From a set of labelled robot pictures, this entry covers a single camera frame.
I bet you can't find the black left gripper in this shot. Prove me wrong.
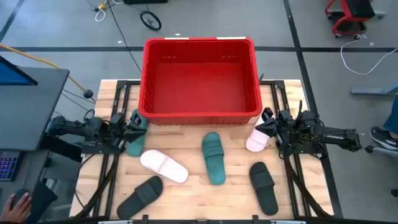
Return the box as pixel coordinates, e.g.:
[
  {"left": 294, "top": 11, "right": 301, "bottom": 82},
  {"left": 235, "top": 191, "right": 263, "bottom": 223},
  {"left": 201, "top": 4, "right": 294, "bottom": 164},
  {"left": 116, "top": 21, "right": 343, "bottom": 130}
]
[{"left": 108, "top": 112, "right": 148, "bottom": 149}]

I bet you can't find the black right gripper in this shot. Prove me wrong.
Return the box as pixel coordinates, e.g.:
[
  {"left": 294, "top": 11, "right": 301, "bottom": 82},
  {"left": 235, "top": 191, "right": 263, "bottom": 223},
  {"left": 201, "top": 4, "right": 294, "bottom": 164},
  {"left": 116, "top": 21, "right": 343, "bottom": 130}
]
[{"left": 254, "top": 106, "right": 298, "bottom": 152}]

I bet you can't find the large red plastic bin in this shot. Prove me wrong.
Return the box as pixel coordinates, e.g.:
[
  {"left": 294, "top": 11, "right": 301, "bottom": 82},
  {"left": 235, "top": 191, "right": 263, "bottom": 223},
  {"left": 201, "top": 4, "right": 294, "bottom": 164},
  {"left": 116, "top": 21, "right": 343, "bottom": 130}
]
[{"left": 138, "top": 37, "right": 264, "bottom": 126}]

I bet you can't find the green foam slide sandal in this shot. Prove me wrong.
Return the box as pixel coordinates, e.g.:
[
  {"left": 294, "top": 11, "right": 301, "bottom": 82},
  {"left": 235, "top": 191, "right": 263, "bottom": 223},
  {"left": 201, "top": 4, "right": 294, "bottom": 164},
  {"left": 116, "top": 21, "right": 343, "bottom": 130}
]
[
  {"left": 125, "top": 108, "right": 150, "bottom": 158},
  {"left": 201, "top": 131, "right": 227, "bottom": 186}
]

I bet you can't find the black foam slide sandal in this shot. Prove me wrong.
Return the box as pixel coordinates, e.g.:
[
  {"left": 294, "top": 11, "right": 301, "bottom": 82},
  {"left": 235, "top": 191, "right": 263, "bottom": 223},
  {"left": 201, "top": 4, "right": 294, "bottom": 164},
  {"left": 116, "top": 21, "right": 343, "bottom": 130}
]
[
  {"left": 116, "top": 175, "right": 164, "bottom": 220},
  {"left": 248, "top": 161, "right": 279, "bottom": 217}
]

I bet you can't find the dark grey desk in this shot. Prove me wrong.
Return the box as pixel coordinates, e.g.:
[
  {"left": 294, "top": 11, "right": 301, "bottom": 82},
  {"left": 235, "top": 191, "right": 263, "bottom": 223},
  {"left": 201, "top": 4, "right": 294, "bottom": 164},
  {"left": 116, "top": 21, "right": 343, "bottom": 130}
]
[{"left": 0, "top": 66, "right": 70, "bottom": 152}]

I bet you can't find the black spoked wheel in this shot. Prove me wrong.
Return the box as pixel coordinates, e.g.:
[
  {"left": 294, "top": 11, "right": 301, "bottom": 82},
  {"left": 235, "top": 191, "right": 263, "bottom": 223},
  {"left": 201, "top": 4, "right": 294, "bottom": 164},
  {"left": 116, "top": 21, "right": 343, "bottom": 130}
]
[{"left": 139, "top": 10, "right": 162, "bottom": 32}]

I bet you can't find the office chair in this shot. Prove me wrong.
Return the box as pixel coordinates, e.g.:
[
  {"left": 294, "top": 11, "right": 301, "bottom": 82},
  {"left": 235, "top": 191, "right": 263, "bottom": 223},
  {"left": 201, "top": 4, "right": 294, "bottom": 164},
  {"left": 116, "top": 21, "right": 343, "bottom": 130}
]
[{"left": 364, "top": 144, "right": 398, "bottom": 157}]

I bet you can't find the person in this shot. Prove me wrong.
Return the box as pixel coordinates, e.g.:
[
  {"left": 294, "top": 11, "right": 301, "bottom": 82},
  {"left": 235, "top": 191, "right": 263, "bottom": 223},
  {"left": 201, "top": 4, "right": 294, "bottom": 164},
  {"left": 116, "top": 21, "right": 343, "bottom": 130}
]
[{"left": 369, "top": 96, "right": 398, "bottom": 151}]

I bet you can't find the black chair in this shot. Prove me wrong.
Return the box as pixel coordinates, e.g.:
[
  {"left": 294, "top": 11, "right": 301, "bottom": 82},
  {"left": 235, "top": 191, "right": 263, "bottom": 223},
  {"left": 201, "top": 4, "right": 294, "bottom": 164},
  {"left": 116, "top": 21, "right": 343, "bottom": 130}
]
[{"left": 26, "top": 181, "right": 59, "bottom": 223}]

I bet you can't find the computer monitor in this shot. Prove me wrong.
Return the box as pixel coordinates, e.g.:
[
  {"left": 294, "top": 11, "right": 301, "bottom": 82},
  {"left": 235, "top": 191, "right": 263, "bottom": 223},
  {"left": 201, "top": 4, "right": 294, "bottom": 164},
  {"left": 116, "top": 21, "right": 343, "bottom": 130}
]
[{"left": 0, "top": 55, "right": 39, "bottom": 86}]

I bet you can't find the backlit keyboard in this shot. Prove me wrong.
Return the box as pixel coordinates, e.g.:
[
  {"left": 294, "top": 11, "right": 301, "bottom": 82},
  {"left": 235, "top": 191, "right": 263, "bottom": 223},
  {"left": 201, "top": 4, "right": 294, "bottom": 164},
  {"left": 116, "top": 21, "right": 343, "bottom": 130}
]
[{"left": 0, "top": 151, "right": 20, "bottom": 182}]

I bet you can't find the black computer mouse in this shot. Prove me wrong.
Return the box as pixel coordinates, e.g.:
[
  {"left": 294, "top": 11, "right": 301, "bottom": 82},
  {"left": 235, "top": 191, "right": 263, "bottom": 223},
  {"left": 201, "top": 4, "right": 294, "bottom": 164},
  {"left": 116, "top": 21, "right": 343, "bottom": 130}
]
[{"left": 11, "top": 189, "right": 31, "bottom": 207}]

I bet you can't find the person's hand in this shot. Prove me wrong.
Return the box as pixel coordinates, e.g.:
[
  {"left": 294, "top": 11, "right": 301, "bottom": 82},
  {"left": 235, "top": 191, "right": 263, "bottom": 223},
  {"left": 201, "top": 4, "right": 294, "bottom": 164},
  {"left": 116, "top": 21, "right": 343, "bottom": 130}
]
[{"left": 0, "top": 192, "right": 32, "bottom": 223}]

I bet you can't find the thin black cable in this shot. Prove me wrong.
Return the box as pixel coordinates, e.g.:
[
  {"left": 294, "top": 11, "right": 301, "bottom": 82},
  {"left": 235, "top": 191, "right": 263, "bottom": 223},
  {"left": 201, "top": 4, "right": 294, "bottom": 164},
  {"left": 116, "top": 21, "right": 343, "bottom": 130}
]
[{"left": 60, "top": 88, "right": 96, "bottom": 113}]

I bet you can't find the black cable bundle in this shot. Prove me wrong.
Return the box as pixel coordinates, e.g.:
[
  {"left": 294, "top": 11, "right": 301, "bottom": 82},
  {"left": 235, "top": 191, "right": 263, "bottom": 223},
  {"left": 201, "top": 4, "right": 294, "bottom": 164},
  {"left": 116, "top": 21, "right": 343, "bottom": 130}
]
[
  {"left": 284, "top": 154, "right": 331, "bottom": 218},
  {"left": 74, "top": 154, "right": 121, "bottom": 219}
]

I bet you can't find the long black floor cable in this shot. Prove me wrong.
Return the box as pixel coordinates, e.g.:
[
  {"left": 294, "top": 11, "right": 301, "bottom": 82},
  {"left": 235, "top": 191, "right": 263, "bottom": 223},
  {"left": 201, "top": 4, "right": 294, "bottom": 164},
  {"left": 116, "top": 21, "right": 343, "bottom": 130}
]
[{"left": 106, "top": 0, "right": 143, "bottom": 73}]

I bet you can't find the long white floor cable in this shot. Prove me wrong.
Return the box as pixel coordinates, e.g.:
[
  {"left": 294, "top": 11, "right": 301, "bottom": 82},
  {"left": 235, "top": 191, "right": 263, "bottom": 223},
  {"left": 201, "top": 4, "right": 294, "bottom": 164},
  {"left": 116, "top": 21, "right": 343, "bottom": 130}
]
[{"left": 340, "top": 37, "right": 398, "bottom": 77}]

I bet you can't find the coiled white cable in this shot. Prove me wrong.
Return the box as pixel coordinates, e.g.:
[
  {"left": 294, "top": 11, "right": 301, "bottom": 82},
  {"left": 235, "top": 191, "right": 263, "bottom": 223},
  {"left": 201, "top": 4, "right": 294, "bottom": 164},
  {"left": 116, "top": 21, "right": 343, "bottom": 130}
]
[{"left": 94, "top": 7, "right": 107, "bottom": 23}]

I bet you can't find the yellow floor cable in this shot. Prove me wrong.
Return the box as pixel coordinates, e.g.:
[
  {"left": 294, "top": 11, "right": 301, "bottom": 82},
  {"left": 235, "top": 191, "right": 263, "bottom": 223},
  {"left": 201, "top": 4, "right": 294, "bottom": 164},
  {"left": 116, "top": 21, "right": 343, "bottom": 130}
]
[{"left": 0, "top": 43, "right": 96, "bottom": 103}]

